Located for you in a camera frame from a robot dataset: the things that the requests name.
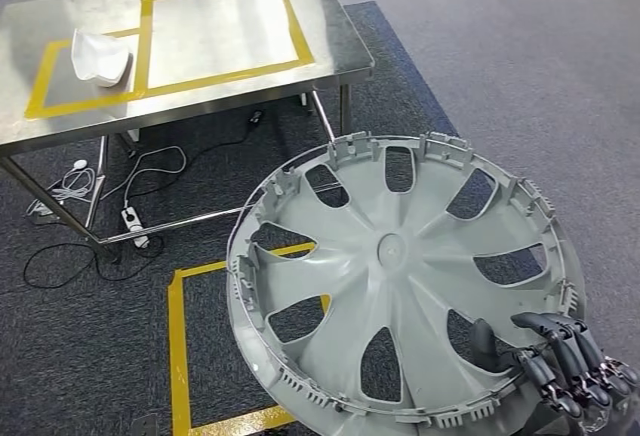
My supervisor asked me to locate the grey plastic wheel hubcap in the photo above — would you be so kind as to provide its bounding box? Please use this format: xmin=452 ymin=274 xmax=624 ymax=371
xmin=226 ymin=130 xmax=587 ymax=436

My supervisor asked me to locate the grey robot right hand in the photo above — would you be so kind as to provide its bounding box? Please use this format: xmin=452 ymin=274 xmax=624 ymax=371
xmin=467 ymin=312 xmax=640 ymax=436

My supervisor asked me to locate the black cable loop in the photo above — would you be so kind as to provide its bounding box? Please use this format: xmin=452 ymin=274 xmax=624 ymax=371
xmin=22 ymin=232 xmax=166 ymax=291

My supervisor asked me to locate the white plastic cover part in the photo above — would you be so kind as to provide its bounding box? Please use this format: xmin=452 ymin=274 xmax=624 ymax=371
xmin=70 ymin=27 xmax=132 ymax=88

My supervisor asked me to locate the white charger cable bundle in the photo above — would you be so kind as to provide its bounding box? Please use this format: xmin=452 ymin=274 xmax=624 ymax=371
xmin=27 ymin=157 xmax=96 ymax=219

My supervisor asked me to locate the black cable with adapter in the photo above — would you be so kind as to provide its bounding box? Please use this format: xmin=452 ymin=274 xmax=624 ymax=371
xmin=145 ymin=109 xmax=264 ymax=197

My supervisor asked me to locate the white power strip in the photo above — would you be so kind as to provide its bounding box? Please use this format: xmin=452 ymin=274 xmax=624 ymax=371
xmin=121 ymin=206 xmax=150 ymax=250

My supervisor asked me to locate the white power cable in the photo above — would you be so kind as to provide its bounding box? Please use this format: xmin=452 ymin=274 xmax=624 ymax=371
xmin=122 ymin=146 xmax=187 ymax=212

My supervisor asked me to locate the stainless steel workbench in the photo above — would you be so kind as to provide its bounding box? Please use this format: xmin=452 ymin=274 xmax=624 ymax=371
xmin=0 ymin=0 xmax=376 ymax=263

